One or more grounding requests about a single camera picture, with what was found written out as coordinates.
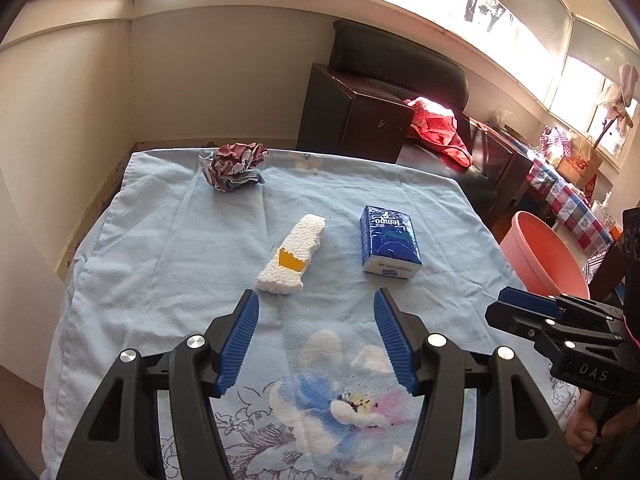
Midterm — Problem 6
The red white paper ball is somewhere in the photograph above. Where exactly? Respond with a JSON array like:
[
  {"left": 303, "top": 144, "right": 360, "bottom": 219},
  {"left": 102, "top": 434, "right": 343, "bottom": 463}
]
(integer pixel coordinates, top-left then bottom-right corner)
[{"left": 198, "top": 142, "right": 269, "bottom": 193}]

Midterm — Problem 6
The pink plastic trash bin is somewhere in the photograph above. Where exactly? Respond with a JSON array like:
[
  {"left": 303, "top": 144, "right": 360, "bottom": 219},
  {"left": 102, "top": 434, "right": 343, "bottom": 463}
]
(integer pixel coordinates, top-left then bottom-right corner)
[{"left": 500, "top": 211, "right": 590, "bottom": 299}]

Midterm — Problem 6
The person's right hand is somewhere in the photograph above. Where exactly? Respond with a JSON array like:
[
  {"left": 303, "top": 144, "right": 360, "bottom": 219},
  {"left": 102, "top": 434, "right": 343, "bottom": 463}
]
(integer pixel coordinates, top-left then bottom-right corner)
[{"left": 564, "top": 390, "right": 608, "bottom": 463}]

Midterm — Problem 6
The white foam piece orange label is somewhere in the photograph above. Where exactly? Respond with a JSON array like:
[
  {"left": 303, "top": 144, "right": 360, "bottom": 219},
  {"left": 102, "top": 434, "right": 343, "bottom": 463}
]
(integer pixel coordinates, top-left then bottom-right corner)
[{"left": 257, "top": 214, "right": 326, "bottom": 295}]

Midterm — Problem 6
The checkered cloth side table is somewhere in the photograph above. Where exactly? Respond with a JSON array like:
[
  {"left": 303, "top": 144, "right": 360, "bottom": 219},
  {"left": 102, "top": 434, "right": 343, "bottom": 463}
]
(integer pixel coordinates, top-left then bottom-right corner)
[{"left": 526, "top": 126, "right": 615, "bottom": 281}]

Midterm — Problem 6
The blue tempo tissue pack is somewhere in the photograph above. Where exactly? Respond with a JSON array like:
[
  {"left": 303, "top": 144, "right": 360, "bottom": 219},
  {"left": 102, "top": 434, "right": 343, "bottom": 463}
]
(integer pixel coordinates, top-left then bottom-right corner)
[{"left": 360, "top": 205, "right": 422, "bottom": 280}]

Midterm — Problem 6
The light blue floral tablecloth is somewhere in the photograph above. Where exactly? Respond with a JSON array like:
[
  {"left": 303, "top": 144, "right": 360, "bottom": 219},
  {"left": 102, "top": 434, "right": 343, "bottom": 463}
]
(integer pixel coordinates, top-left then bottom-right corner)
[{"left": 39, "top": 147, "right": 584, "bottom": 480}]

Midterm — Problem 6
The brown paper shopping bag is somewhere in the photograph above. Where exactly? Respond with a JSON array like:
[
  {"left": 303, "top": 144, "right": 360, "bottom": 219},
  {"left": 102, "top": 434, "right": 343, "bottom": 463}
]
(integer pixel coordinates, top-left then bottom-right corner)
[{"left": 556, "top": 134, "right": 602, "bottom": 188}]

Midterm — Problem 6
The red polka dot cloth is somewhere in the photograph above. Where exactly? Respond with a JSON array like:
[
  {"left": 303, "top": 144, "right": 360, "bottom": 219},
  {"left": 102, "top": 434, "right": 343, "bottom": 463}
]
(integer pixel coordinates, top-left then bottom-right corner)
[{"left": 404, "top": 96, "right": 473, "bottom": 169}]

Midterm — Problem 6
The black leather armchair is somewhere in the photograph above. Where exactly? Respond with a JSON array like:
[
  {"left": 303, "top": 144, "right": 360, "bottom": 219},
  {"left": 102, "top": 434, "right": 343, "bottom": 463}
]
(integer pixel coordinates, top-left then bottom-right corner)
[{"left": 296, "top": 18, "right": 534, "bottom": 226}]

